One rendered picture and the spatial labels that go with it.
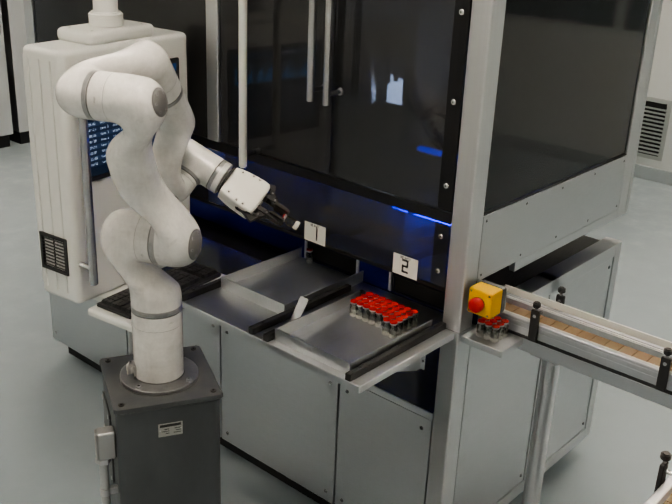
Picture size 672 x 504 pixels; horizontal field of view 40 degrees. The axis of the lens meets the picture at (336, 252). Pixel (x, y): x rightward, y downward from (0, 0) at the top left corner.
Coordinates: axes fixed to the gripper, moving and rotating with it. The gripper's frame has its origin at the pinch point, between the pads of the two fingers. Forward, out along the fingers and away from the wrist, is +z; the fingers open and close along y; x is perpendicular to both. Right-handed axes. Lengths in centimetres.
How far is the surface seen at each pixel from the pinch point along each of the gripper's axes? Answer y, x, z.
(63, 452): 47, -155, -29
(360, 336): 5.5, -22.3, 34.5
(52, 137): 0, -32, -67
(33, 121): -2, -34, -75
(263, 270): -12, -55, 1
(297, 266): -20, -56, 9
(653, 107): -402, -277, 154
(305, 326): 8.7, -28.8, 20.8
